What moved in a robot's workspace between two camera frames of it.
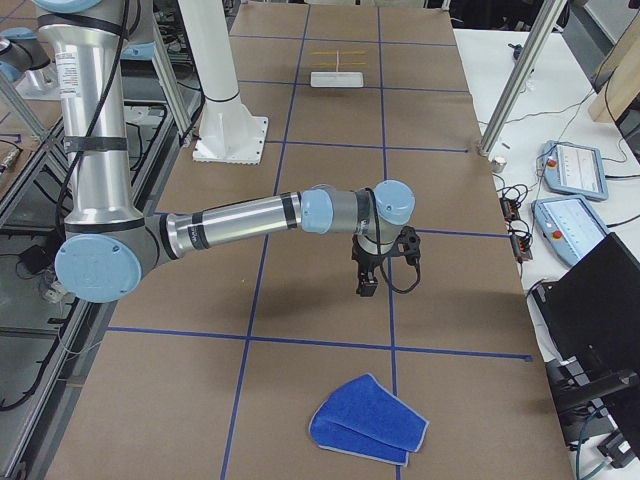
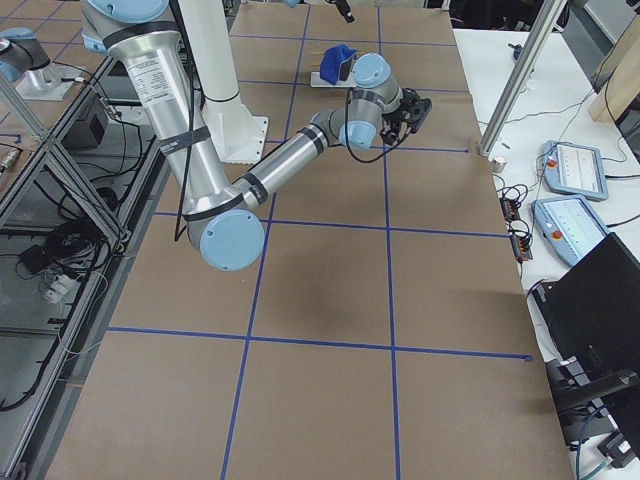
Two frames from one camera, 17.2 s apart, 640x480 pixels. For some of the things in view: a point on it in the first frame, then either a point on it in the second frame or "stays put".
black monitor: [592, 307] stays put
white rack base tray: [337, 79] stays put
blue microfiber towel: [363, 417] to [332, 59]
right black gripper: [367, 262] to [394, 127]
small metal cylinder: [498, 165] stays put
